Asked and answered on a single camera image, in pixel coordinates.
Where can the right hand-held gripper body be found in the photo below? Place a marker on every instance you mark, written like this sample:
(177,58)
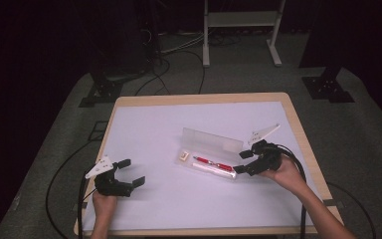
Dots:
(267,159)

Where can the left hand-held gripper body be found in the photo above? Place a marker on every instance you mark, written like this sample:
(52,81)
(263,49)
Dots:
(107,186)

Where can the red pen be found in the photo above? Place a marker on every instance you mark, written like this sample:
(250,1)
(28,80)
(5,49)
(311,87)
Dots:
(214,163)

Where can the clear plastic pencil case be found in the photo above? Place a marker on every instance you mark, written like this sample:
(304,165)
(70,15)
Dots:
(212,142)

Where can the cream eraser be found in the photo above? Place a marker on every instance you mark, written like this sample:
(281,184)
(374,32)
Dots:
(184,156)

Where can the person's left hand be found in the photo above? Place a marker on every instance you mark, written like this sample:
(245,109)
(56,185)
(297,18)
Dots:
(104,204)

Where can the person's right hand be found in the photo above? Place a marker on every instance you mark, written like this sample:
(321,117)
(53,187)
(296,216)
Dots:
(285,174)

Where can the white table mat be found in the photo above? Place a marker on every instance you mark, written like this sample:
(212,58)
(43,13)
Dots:
(165,199)

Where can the black stand base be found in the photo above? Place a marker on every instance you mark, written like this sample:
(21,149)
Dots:
(102,91)
(328,88)

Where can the dark equipment rack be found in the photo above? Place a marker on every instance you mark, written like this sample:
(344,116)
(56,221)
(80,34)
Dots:
(126,36)

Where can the white metal stand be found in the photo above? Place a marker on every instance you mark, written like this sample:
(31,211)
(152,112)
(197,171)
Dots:
(242,18)

